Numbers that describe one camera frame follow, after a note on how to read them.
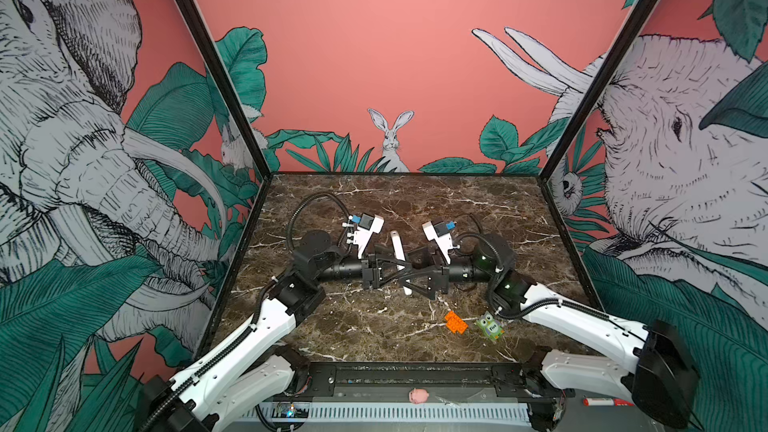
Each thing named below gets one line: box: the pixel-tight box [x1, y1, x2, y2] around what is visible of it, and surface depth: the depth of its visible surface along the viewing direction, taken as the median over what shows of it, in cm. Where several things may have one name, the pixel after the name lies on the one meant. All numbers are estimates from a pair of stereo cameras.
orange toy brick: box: [444, 310, 469, 335], surface depth 85 cm
